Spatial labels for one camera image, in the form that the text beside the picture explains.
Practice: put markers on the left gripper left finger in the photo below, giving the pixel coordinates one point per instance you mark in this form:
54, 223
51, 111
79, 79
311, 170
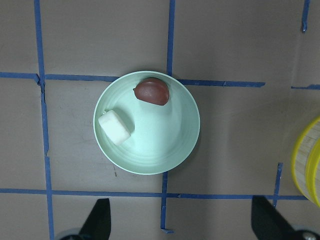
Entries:
98, 223

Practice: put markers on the white steamed bun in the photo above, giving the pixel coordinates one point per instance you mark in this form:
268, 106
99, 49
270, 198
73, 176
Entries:
114, 127

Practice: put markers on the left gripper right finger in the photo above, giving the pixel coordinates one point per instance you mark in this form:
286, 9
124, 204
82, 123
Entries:
268, 224

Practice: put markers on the brown bun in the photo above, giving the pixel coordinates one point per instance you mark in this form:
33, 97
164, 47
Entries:
152, 90

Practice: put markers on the yellow bamboo steamer bottom layer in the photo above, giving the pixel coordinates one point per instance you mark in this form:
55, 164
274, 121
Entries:
305, 162

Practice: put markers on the light green bowl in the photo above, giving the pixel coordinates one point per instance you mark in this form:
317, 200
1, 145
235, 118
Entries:
162, 137

